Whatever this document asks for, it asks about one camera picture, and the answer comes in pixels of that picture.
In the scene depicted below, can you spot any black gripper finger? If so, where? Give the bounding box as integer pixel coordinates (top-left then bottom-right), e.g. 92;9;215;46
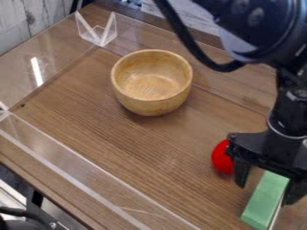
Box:
234;157;251;188
282;179;307;205

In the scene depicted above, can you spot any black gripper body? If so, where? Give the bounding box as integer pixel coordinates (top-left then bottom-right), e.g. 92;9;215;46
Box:
227;130;307;180

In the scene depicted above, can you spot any green foam block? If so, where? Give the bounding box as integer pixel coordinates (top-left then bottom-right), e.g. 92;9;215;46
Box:
242;172;290;230

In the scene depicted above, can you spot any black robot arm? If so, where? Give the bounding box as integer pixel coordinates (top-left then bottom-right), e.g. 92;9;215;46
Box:
192;0;307;205

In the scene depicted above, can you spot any wooden brown bowl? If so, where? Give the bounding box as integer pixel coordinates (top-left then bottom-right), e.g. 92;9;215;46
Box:
111;49;193;116

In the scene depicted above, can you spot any red plush strawberry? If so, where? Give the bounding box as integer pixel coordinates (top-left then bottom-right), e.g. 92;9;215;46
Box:
211;139;234;174

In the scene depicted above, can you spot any clear acrylic enclosure wall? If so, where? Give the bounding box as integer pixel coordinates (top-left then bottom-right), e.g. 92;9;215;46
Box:
0;102;200;230

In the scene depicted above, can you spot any black metal table frame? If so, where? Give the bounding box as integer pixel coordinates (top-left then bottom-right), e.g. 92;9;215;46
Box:
0;181;71;230

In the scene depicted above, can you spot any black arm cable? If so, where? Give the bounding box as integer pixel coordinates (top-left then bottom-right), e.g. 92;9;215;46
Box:
151;0;247;73

